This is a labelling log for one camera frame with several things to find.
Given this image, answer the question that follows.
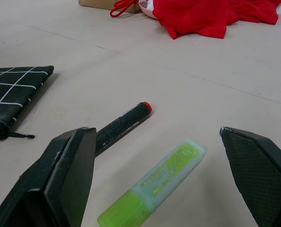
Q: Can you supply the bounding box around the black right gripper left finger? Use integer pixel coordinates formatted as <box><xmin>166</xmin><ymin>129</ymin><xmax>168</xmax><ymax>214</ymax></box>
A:
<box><xmin>0</xmin><ymin>127</ymin><xmax>97</xmax><ymax>227</ymax></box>

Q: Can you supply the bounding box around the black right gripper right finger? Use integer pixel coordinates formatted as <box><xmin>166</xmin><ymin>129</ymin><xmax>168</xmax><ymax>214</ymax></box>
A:
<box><xmin>219</xmin><ymin>126</ymin><xmax>281</xmax><ymax>227</ymax></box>

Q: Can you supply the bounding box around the black grid pencil pouch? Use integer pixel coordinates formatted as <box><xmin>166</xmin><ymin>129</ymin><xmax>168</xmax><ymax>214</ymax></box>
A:
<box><xmin>0</xmin><ymin>65</ymin><xmax>54</xmax><ymax>142</ymax></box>

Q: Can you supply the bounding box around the black marker with red cap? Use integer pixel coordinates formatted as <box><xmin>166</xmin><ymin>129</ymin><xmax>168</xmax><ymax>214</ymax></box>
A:
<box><xmin>94</xmin><ymin>101</ymin><xmax>153</xmax><ymax>157</ymax></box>

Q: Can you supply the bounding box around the green highlighter pen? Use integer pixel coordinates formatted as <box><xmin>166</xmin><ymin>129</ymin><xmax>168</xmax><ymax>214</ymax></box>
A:
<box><xmin>97</xmin><ymin>139</ymin><xmax>207</xmax><ymax>227</ymax></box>

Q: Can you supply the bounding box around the red cloth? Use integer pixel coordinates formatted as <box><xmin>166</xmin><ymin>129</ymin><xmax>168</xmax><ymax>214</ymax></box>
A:
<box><xmin>147</xmin><ymin>0</ymin><xmax>281</xmax><ymax>40</ymax></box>

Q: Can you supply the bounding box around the brown cardboard box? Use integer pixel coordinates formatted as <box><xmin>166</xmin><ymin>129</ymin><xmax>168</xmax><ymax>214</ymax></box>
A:
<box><xmin>78</xmin><ymin>0</ymin><xmax>141</xmax><ymax>14</ymax></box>

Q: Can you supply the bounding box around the pink round object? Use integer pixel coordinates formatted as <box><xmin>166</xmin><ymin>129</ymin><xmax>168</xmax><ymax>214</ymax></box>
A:
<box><xmin>139</xmin><ymin>0</ymin><xmax>158</xmax><ymax>19</ymax></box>

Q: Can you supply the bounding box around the red cord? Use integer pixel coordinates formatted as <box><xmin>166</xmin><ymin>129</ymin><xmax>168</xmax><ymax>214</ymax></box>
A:
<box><xmin>110</xmin><ymin>0</ymin><xmax>139</xmax><ymax>18</ymax></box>

